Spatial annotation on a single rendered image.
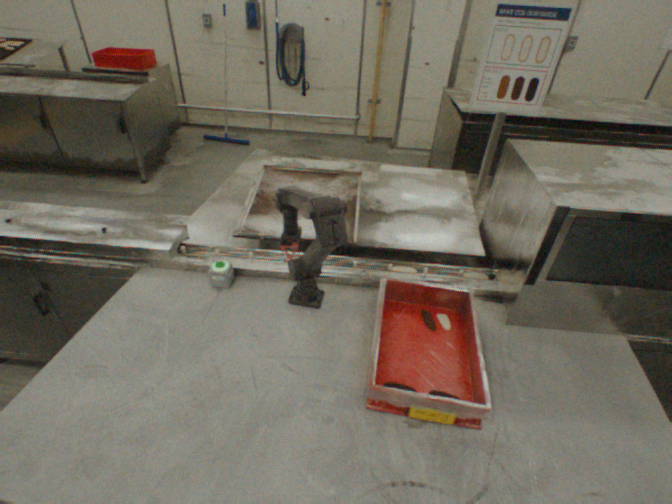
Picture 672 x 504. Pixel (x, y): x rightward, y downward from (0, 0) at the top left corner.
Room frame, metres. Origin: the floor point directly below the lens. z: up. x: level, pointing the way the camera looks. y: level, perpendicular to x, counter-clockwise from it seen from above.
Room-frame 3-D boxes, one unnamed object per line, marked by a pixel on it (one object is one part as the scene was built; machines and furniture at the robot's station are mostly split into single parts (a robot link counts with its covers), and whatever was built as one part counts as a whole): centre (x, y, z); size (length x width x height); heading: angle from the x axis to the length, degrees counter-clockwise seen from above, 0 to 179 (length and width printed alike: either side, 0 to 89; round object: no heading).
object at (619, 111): (3.27, -1.83, 0.51); 1.93 x 1.05 x 1.02; 87
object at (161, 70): (4.39, 2.31, 0.44); 0.70 x 0.55 x 0.87; 87
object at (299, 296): (1.04, 0.10, 0.86); 0.12 x 0.09 x 0.08; 81
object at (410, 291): (0.81, -0.29, 0.88); 0.49 x 0.34 x 0.10; 172
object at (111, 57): (4.39, 2.31, 0.94); 0.51 x 0.36 x 0.13; 91
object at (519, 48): (1.93, -0.77, 1.50); 0.33 x 0.01 x 0.45; 81
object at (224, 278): (1.11, 0.43, 0.84); 0.08 x 0.08 x 0.11; 87
